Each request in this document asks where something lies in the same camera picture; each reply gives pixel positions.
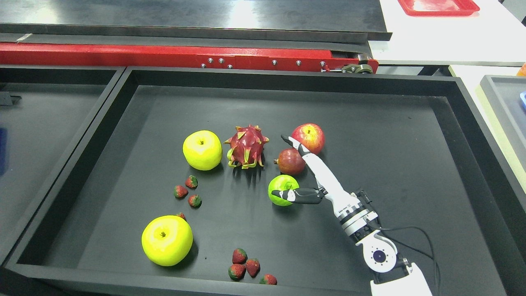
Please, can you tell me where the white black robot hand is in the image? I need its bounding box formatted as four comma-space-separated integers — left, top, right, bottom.
271, 135, 366, 221

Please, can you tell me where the green apple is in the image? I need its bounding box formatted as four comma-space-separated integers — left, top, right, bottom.
268, 175, 300, 207

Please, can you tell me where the red apple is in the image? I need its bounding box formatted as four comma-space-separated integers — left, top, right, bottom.
291, 123, 325, 154

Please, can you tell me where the yellow apple upper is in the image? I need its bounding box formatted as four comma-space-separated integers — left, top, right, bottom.
182, 130, 222, 171

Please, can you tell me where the yellow apple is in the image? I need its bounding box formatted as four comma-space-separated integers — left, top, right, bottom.
141, 215, 193, 266
182, 130, 222, 171

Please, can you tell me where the black shelf tray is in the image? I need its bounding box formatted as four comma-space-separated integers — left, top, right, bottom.
1, 66, 525, 296

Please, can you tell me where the yellow apple lower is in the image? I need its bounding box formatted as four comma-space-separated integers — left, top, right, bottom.
141, 215, 193, 266

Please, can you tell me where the dark red pomegranate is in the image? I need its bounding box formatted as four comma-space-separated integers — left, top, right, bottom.
274, 148, 306, 176

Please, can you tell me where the strawberry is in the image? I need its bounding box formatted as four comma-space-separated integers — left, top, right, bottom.
232, 248, 248, 264
185, 175, 198, 189
228, 264, 246, 281
187, 194, 202, 208
245, 258, 261, 278
259, 273, 277, 285
173, 185, 189, 200
176, 212, 187, 221

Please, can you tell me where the red dragon fruit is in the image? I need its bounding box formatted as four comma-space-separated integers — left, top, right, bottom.
223, 124, 270, 170

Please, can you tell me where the red plastic tray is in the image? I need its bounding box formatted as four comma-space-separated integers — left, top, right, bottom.
398, 0, 480, 17

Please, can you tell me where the red conveyor rail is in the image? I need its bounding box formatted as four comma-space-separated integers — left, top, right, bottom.
0, 42, 379, 73

